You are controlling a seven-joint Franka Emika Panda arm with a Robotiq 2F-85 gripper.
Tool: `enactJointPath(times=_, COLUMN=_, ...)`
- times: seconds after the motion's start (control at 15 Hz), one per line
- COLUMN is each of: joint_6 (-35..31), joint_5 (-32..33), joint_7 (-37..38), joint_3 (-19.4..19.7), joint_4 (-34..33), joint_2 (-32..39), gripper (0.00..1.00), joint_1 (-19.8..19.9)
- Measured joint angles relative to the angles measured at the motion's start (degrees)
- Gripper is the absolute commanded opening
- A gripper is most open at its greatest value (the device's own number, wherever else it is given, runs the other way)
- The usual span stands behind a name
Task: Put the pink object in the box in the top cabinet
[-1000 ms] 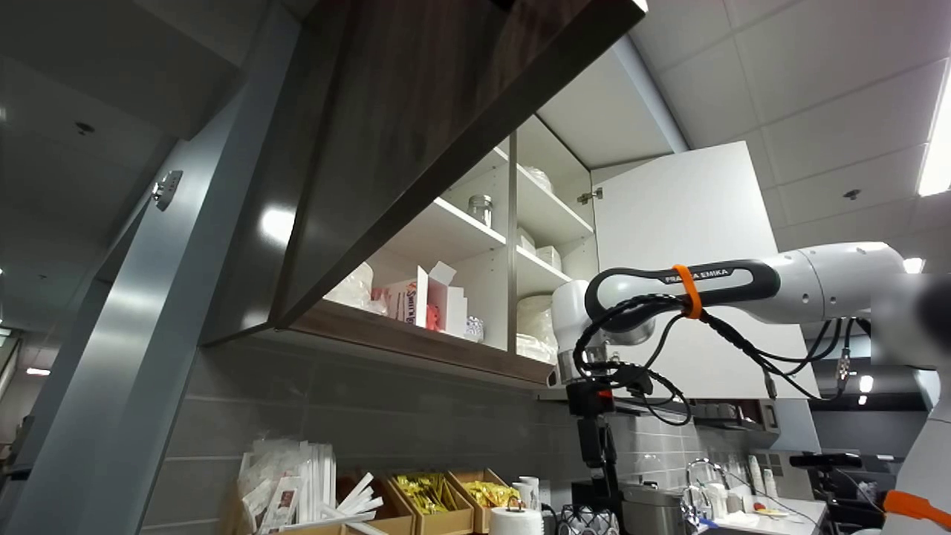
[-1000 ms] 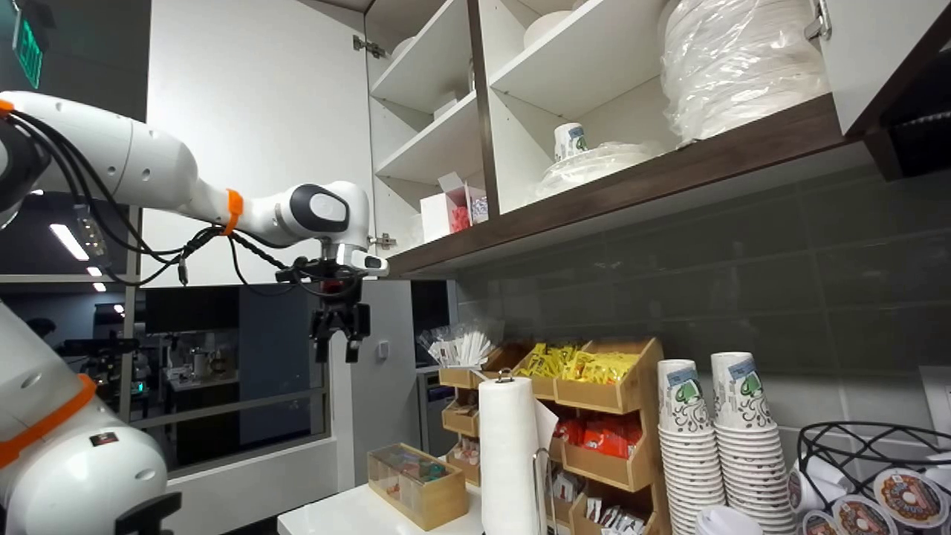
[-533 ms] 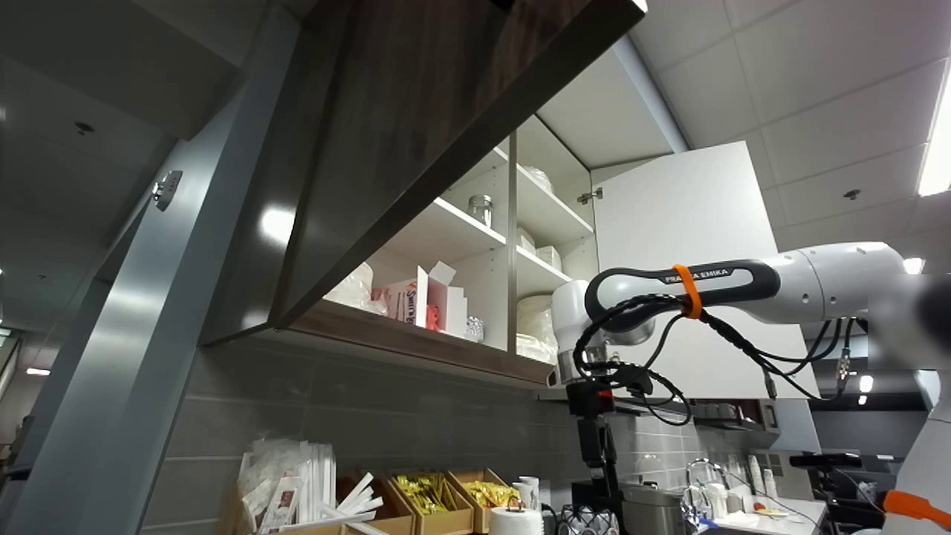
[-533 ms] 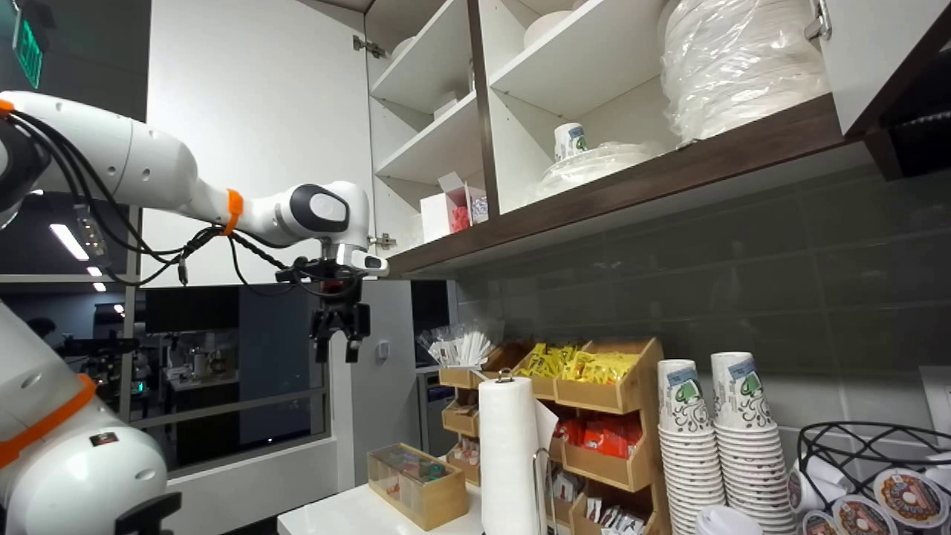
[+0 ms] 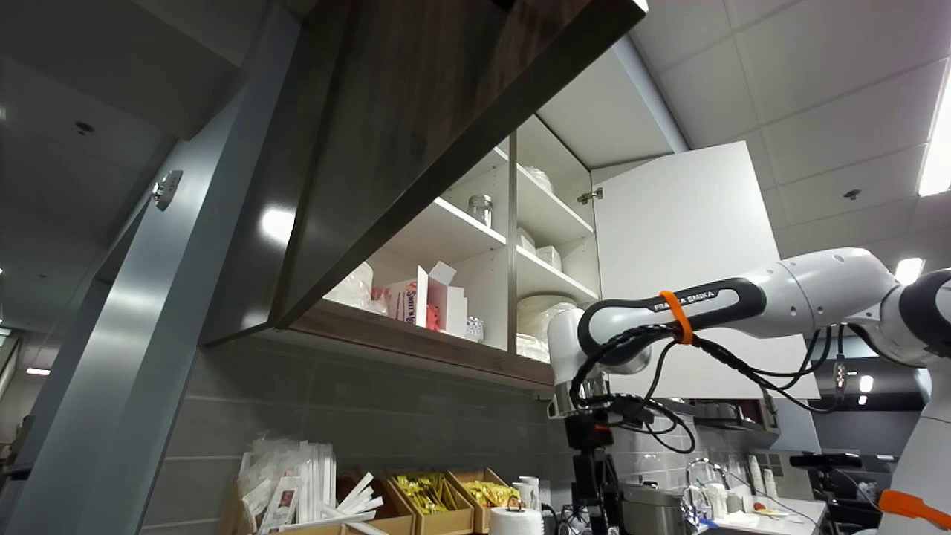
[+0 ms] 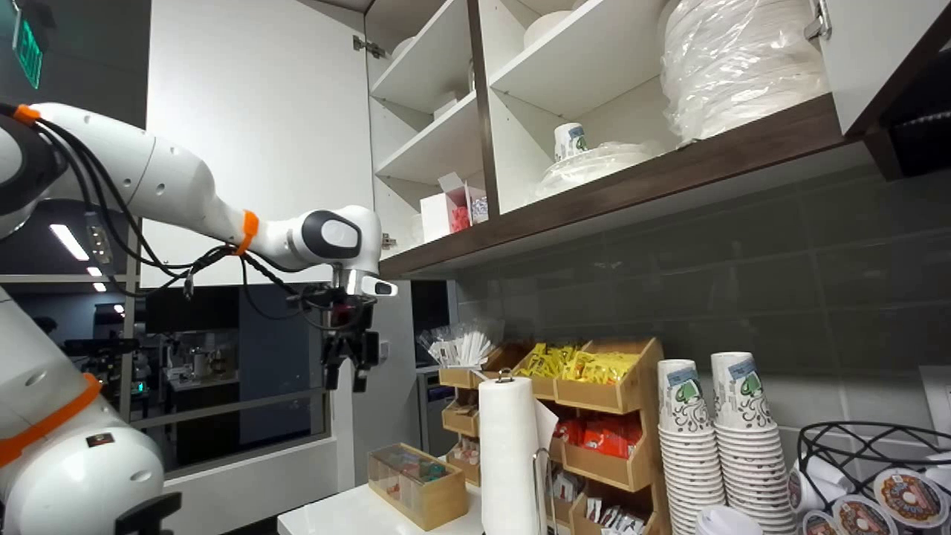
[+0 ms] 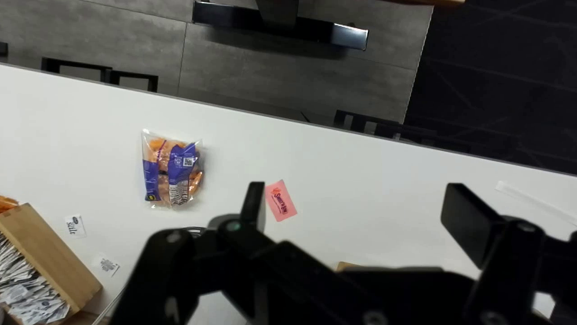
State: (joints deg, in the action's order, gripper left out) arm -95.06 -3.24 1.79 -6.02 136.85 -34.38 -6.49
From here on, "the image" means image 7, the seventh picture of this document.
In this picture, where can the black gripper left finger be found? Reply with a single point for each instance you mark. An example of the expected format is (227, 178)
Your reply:
(199, 272)

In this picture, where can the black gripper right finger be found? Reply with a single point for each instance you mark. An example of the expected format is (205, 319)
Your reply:
(511, 272)

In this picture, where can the pink sweetener packet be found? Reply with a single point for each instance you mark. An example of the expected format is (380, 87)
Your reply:
(281, 201)

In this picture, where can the cardboard box of packets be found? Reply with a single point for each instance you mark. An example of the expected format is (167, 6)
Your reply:
(55, 259)

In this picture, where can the small white printed packet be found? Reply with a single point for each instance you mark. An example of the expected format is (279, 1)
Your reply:
(109, 266)
(75, 225)

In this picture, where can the orange blue snack bag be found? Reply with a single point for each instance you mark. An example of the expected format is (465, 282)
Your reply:
(174, 169)

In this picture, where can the black chair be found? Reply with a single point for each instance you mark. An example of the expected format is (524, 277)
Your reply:
(380, 125)
(109, 75)

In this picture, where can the dark bench with metal edge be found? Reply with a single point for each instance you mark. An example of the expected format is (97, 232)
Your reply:
(290, 28)

